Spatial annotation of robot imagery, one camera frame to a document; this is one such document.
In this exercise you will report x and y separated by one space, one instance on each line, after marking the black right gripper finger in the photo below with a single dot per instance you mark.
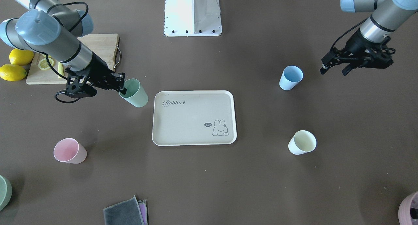
121 89
119 77

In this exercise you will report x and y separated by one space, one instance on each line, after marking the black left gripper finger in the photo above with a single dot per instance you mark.
349 68
327 63

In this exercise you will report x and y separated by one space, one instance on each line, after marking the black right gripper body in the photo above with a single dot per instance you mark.
97 71

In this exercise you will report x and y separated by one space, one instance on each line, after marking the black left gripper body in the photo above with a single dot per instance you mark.
355 42

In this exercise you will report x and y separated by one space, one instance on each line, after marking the mint green cup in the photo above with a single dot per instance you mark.
135 93

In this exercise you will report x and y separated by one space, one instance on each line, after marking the light blue cup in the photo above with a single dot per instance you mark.
290 77

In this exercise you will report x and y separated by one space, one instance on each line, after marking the pink cup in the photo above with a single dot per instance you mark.
69 150

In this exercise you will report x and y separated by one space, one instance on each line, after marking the cream white cup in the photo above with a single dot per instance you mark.
302 142

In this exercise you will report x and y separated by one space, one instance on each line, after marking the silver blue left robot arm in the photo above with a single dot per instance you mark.
386 16

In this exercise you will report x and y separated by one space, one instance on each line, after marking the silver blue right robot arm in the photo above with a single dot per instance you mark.
50 28

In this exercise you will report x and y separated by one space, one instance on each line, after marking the cream rabbit tray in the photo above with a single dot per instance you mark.
193 118

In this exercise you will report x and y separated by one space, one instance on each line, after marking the yellow plastic knife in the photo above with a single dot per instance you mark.
60 69

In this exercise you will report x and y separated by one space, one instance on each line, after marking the wooden cutting board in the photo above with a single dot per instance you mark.
104 45

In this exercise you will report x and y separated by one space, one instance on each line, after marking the lemon half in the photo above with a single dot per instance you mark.
45 63

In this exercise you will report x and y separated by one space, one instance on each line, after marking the yellow lemon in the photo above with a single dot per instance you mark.
12 72
21 57

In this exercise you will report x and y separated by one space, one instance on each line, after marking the grey folded cloth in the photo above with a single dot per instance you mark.
128 212

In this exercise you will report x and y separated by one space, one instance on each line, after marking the mint green bowl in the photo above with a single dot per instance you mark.
5 192

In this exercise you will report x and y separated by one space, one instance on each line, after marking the pink bowl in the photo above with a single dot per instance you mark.
407 213

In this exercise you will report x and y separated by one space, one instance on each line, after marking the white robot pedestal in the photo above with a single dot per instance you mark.
192 18

